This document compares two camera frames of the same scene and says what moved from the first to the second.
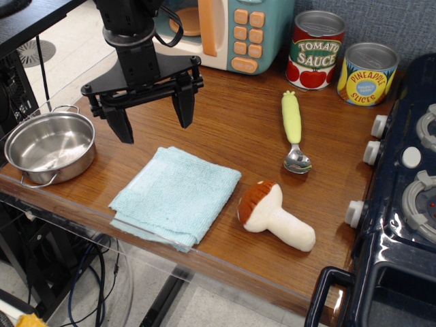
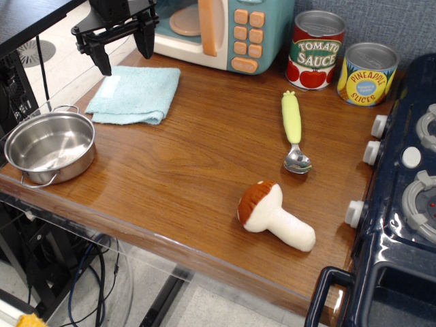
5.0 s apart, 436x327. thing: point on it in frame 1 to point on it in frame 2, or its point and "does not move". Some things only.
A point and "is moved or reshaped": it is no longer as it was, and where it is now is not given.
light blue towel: [174, 198] is moved or reshaped
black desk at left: [22, 20] does not move
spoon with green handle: [296, 161] does not move
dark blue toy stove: [393, 229] does not move
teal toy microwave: [243, 37] does not move
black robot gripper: [142, 73] to [112, 20]
